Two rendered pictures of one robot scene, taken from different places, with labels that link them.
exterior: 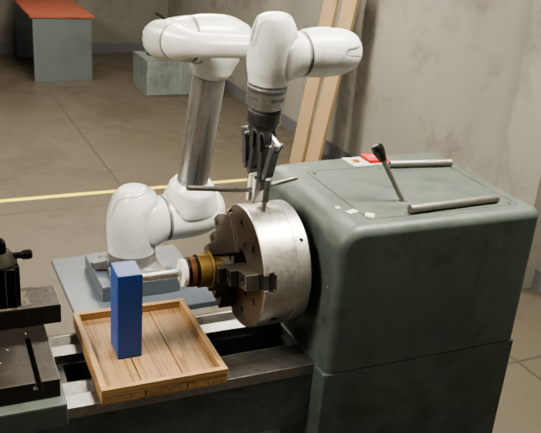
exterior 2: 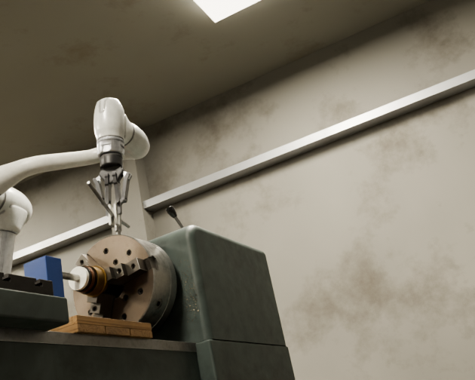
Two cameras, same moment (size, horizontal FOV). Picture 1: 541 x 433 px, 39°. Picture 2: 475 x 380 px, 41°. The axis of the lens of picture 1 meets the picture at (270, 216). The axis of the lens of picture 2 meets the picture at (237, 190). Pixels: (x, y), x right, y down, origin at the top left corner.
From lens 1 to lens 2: 170 cm
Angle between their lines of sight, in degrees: 60
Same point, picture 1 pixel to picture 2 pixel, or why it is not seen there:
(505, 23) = not seen: hidden behind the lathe
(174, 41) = (2, 169)
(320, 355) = (199, 329)
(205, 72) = (6, 221)
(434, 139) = not seen: outside the picture
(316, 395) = (207, 365)
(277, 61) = (121, 118)
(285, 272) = (159, 258)
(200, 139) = not seen: hidden behind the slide
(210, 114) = (8, 261)
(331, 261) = (184, 250)
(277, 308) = (161, 288)
